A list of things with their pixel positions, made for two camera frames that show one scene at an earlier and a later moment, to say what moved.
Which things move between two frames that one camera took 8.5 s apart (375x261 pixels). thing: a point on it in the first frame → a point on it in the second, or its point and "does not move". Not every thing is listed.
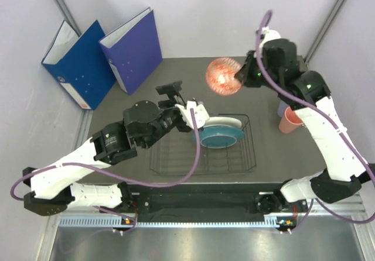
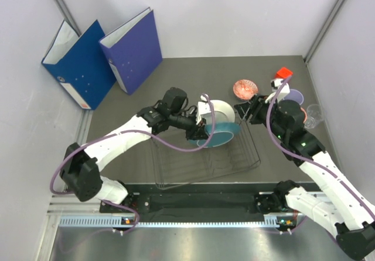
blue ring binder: (82, 64) does not move
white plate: (224, 121) → (222, 111)
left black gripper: (171, 92) → (197, 132)
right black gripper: (242, 74) → (253, 107)
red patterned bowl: (220, 76) → (245, 89)
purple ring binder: (133, 50) does not move
